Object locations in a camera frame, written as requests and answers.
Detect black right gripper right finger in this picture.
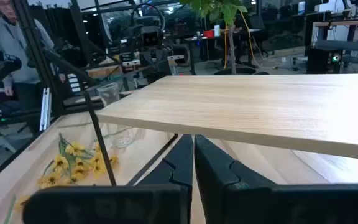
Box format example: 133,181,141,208
193,134,358,224

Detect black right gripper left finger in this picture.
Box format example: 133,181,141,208
22,133,195,224

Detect smooth clear glass vase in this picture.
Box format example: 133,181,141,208
96,82,136,149

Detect yellow daisy bunch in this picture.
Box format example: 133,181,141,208
12,132,121,215

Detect black background desk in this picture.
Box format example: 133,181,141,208
183,28,262,75

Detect wooden background workbench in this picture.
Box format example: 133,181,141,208
87,55,180,79

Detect white parts drawers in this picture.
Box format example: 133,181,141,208
67,73,83,94

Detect green potted tree black pot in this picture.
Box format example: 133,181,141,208
178,0,258,76

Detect silver aluminium extrusion piece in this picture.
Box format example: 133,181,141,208
39,87,53,132

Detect person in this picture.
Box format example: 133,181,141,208
0,0,67,118

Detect black computer tower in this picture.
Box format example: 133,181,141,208
306,46,344,75

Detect wooden table grey legs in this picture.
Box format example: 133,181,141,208
311,17,358,68

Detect wooden shelf black metal frame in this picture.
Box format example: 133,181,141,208
82,73,358,187

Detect yellow hanging cable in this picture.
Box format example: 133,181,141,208
223,11,258,70

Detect black aluminium rig frame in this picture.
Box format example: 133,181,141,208
0,0,180,125

